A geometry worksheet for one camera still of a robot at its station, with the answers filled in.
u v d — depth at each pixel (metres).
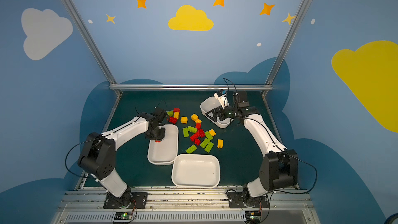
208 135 0.97
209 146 0.93
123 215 0.71
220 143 0.93
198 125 0.99
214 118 0.74
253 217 0.72
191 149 0.92
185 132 0.99
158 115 0.74
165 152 0.90
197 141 0.93
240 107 0.65
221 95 0.73
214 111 0.72
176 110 1.07
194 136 0.95
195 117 1.04
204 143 0.95
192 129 0.98
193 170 0.84
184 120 1.04
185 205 0.73
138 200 0.74
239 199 0.75
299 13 0.80
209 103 1.11
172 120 1.04
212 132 0.99
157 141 0.88
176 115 1.04
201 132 0.98
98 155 0.47
